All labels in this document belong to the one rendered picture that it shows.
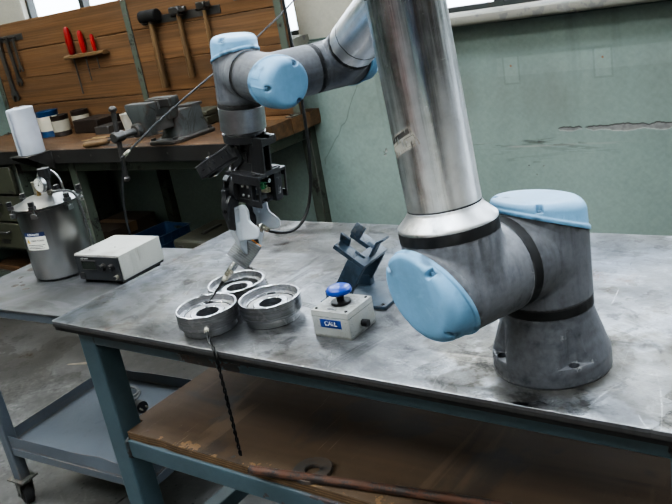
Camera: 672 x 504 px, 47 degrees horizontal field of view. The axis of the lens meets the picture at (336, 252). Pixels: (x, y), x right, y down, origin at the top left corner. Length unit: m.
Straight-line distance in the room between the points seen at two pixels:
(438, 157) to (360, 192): 2.33
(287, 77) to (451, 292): 0.44
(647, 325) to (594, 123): 1.59
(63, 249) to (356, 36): 1.31
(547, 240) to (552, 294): 0.07
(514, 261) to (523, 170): 1.92
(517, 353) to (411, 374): 0.15
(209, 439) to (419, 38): 0.94
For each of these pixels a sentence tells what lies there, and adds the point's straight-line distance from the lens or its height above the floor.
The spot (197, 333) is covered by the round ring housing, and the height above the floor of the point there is 0.81.
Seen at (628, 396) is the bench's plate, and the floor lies 0.80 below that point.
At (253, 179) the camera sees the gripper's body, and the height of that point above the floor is 1.04.
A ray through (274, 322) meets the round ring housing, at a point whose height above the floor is 0.81.
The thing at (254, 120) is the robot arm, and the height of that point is 1.13.
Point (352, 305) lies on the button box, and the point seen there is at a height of 0.85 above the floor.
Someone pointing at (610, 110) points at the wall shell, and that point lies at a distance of 2.65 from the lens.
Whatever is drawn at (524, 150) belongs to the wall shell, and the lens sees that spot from 2.78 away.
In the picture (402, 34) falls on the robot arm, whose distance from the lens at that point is 0.82.
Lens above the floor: 1.31
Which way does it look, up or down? 19 degrees down
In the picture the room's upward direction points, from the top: 10 degrees counter-clockwise
